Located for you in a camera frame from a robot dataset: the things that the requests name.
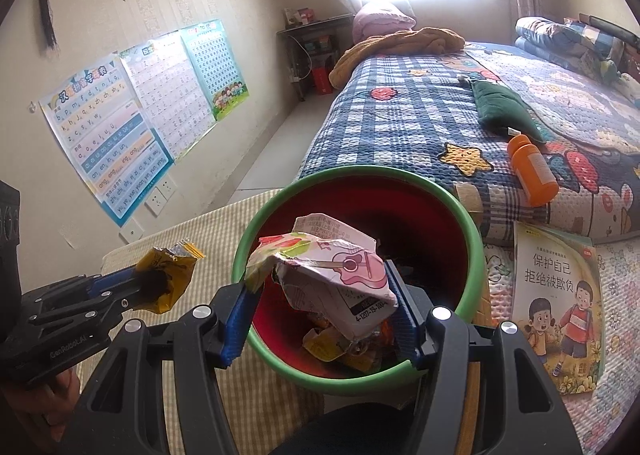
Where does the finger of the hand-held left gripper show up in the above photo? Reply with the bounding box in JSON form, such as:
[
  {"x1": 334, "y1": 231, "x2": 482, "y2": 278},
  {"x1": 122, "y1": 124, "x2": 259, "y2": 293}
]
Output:
[
  {"x1": 30, "y1": 267, "x2": 143, "y2": 306},
  {"x1": 27, "y1": 292, "x2": 151, "y2": 336}
]

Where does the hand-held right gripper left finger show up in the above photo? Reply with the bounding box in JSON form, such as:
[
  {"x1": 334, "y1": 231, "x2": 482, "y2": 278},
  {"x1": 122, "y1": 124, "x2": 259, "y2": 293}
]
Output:
[{"x1": 72, "y1": 280, "x2": 263, "y2": 455}]

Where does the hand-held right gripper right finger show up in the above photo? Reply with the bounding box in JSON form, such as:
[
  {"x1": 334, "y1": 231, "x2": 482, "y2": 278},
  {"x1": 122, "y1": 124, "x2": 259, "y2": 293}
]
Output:
[{"x1": 382, "y1": 259, "x2": 585, "y2": 455}]

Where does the yellow brown snack wrapper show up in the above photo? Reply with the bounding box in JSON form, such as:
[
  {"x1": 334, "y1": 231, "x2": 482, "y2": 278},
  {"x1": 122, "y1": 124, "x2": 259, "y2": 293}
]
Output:
[{"x1": 122, "y1": 236, "x2": 206, "y2": 314}]

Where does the white red snack packet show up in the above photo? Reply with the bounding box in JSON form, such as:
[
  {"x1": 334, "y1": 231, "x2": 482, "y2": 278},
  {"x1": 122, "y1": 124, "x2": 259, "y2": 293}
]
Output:
[{"x1": 244, "y1": 212, "x2": 400, "y2": 342}]

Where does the red bucket with green rim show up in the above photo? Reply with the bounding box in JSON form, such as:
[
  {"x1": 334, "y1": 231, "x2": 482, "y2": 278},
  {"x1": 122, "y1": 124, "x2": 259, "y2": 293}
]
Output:
[{"x1": 231, "y1": 166, "x2": 493, "y2": 397}]

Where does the person's left hand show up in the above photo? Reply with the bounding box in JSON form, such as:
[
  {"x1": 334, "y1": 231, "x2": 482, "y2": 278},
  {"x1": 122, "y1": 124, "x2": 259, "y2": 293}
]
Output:
[{"x1": 0, "y1": 367, "x2": 82, "y2": 436}]

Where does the yellow checked tablecloth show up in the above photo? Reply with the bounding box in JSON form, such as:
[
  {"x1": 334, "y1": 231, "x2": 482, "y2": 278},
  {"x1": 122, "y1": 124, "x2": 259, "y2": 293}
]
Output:
[{"x1": 75, "y1": 189, "x2": 326, "y2": 455}]

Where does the children's picture book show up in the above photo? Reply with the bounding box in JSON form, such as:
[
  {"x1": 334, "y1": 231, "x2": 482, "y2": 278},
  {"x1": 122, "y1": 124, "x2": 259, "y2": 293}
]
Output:
[{"x1": 510, "y1": 221, "x2": 607, "y2": 395}]

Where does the blue plaid bed quilt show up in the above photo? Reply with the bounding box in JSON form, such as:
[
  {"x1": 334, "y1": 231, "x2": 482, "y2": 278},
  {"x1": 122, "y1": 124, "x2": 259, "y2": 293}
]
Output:
[{"x1": 292, "y1": 40, "x2": 640, "y2": 256}]

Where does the orange plastic bottle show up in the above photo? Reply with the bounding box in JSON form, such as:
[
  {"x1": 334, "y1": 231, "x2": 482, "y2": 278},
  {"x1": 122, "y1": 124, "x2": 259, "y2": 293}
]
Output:
[{"x1": 506, "y1": 134, "x2": 560, "y2": 208}]

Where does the dark green cloth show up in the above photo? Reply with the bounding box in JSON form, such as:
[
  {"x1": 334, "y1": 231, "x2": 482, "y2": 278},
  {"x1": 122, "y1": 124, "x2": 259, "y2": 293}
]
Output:
[{"x1": 470, "y1": 80, "x2": 548, "y2": 145}]

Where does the red bin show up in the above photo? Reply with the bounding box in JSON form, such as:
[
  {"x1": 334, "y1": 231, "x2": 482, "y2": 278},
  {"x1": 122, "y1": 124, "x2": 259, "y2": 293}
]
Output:
[{"x1": 311, "y1": 66, "x2": 333, "y2": 96}]

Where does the pile of folded blankets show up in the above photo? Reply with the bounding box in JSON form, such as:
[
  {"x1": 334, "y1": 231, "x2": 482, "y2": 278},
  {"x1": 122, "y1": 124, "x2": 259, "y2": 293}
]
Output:
[{"x1": 328, "y1": 26, "x2": 467, "y2": 90}]

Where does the pink pillow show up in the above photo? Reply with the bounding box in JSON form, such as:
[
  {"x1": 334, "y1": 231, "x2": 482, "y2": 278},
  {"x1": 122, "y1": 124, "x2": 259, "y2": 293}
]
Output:
[{"x1": 352, "y1": 0, "x2": 417, "y2": 43}]

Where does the dark metal desk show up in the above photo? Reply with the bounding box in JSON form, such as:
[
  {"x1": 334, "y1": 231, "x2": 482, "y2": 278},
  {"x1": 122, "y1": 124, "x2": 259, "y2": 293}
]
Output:
[{"x1": 277, "y1": 12, "x2": 356, "y2": 102}]

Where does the folded blue plaid blanket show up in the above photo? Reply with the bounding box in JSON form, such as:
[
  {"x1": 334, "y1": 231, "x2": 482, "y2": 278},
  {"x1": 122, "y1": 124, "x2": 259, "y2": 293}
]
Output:
[{"x1": 515, "y1": 16, "x2": 626, "y2": 81}]

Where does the dark wooden headboard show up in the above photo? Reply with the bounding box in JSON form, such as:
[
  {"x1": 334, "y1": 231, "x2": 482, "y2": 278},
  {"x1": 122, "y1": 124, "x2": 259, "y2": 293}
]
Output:
[{"x1": 577, "y1": 12, "x2": 640, "y2": 43}]

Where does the blue letter wall poster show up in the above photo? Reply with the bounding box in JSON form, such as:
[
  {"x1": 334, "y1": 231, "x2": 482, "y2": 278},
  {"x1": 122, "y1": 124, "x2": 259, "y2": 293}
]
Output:
[{"x1": 39, "y1": 52, "x2": 175, "y2": 226}]

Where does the white chart wall poster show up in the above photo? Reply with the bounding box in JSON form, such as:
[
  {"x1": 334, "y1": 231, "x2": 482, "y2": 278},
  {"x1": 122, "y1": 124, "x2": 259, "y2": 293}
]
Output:
[{"x1": 119, "y1": 30, "x2": 217, "y2": 161}]

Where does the green number wall poster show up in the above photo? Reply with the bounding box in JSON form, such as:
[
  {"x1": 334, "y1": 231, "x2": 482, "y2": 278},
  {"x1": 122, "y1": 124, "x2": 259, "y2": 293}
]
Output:
[{"x1": 179, "y1": 18, "x2": 248, "y2": 122}]

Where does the black hanging strap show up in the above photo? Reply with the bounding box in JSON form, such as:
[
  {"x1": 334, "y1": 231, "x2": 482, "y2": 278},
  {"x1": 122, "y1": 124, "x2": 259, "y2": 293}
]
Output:
[{"x1": 39, "y1": 0, "x2": 58, "y2": 52}]

